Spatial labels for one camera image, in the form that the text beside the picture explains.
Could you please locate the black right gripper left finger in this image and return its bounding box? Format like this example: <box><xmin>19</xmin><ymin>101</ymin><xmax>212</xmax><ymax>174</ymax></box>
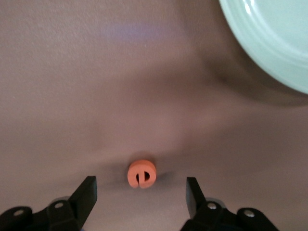
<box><xmin>0</xmin><ymin>175</ymin><xmax>98</xmax><ymax>231</ymax></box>

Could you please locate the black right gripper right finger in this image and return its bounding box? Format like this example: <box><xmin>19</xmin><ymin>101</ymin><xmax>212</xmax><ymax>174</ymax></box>
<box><xmin>180</xmin><ymin>177</ymin><xmax>280</xmax><ymax>231</ymax></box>

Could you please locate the orange foam letter e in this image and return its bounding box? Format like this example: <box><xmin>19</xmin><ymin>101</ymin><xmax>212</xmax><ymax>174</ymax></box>
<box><xmin>127</xmin><ymin>159</ymin><xmax>157</xmax><ymax>189</ymax></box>

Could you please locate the brown table cover sheet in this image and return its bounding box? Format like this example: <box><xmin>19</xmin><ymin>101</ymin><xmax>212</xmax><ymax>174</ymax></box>
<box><xmin>0</xmin><ymin>0</ymin><xmax>308</xmax><ymax>231</ymax></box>

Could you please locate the pale green plate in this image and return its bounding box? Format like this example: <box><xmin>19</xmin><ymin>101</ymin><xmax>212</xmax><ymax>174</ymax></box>
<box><xmin>218</xmin><ymin>0</ymin><xmax>308</xmax><ymax>95</ymax></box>

